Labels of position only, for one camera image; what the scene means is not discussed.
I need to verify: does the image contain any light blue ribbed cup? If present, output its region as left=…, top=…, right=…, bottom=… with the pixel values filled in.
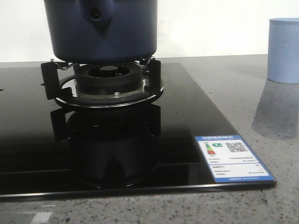
left=267, top=18, right=299, bottom=84

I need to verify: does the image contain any black pot support grate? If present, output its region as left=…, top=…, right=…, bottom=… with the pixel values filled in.
left=41, top=58, right=164, bottom=108

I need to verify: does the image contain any dark blue cooking pot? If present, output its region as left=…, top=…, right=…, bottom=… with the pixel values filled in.
left=44, top=0, right=157, bottom=64

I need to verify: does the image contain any black gas burner head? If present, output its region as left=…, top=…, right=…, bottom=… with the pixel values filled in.
left=75, top=63, right=143, bottom=95

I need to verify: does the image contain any blue energy label sticker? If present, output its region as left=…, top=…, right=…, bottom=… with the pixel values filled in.
left=195, top=135, right=275, bottom=183

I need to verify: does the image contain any black glass gas stove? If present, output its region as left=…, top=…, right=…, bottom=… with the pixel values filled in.
left=0, top=63, right=276, bottom=201

